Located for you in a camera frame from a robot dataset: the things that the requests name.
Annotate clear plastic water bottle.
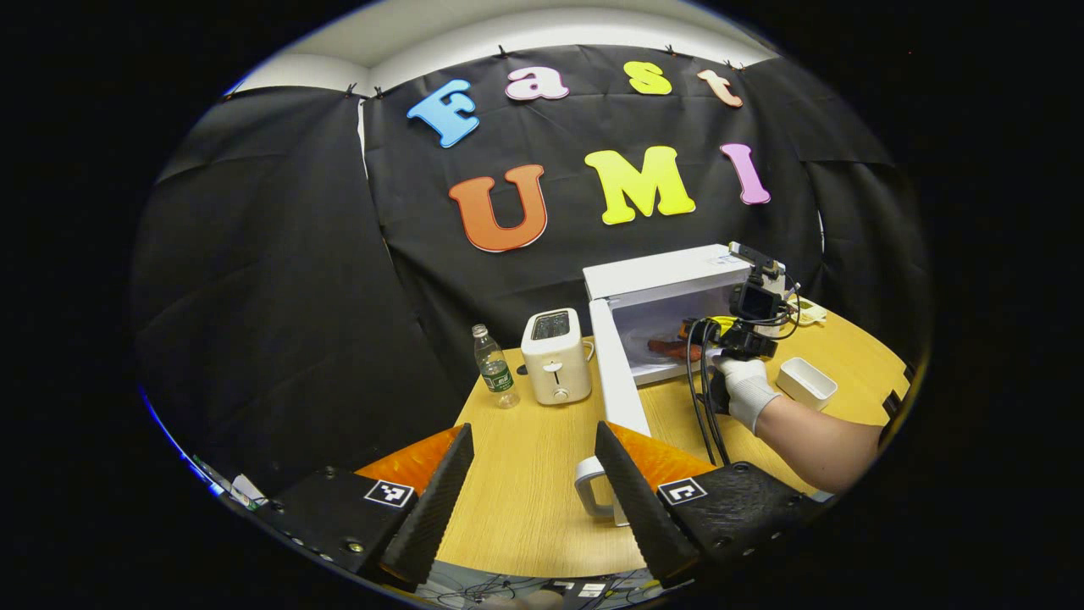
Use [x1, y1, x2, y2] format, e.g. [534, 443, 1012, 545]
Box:
[472, 324, 521, 410]

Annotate white microwave oven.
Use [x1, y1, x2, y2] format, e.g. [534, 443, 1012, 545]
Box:
[574, 244, 788, 526]

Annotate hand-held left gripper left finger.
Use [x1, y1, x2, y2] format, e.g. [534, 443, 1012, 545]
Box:
[254, 425, 475, 585]

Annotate brown meat piece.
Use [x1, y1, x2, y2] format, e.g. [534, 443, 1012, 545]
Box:
[648, 336, 704, 362]

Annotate white toaster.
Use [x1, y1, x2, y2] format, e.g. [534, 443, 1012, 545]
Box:
[520, 308, 595, 406]

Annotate black backdrop cloth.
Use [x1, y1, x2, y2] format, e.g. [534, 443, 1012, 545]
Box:
[131, 44, 932, 501]

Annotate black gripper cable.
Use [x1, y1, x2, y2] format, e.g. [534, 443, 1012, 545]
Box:
[684, 318, 733, 467]

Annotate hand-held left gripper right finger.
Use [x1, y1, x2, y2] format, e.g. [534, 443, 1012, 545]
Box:
[595, 421, 827, 588]

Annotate white rectangular dish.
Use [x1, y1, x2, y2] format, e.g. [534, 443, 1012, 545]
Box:
[776, 357, 839, 411]

